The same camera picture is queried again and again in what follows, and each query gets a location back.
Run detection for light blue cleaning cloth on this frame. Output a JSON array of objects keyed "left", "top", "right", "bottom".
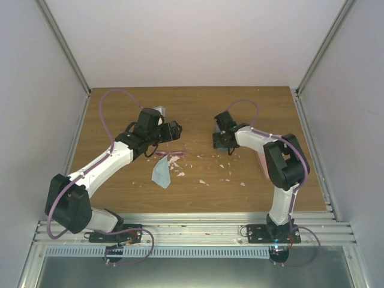
[{"left": 151, "top": 157, "right": 171, "bottom": 189}]

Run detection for pink glasses case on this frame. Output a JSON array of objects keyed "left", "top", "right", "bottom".
[{"left": 255, "top": 151, "right": 270, "bottom": 180}]

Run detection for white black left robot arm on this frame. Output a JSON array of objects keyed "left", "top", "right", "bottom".
[{"left": 45, "top": 108, "right": 182, "bottom": 242}]

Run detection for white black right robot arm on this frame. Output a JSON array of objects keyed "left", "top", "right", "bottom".
[{"left": 212, "top": 111, "right": 310, "bottom": 243}]

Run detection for pink clear glasses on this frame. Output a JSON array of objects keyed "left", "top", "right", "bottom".
[{"left": 155, "top": 151, "right": 185, "bottom": 158}]

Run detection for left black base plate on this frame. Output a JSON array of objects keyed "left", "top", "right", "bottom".
[{"left": 84, "top": 224, "right": 143, "bottom": 244}]

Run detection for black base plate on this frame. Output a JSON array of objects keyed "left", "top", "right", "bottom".
[
  {"left": 239, "top": 224, "right": 301, "bottom": 244},
  {"left": 84, "top": 224, "right": 143, "bottom": 244}
]

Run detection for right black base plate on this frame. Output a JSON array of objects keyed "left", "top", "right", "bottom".
[{"left": 239, "top": 224, "right": 301, "bottom": 244}]

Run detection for grey slotted cable duct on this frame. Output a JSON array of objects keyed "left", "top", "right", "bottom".
[{"left": 46, "top": 245, "right": 269, "bottom": 259}]

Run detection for aluminium table edge rail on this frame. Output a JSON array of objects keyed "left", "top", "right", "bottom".
[{"left": 32, "top": 213, "right": 358, "bottom": 247}]

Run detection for left aluminium corner post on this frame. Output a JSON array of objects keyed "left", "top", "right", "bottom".
[{"left": 35, "top": 0, "right": 92, "bottom": 94}]

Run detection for aluminium corner post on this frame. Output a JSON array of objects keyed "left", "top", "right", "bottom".
[
  {"left": 35, "top": 0, "right": 92, "bottom": 94},
  {"left": 295, "top": 0, "right": 358, "bottom": 94}
]

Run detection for right aluminium corner post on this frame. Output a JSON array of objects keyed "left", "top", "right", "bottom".
[{"left": 295, "top": 0, "right": 358, "bottom": 94}]

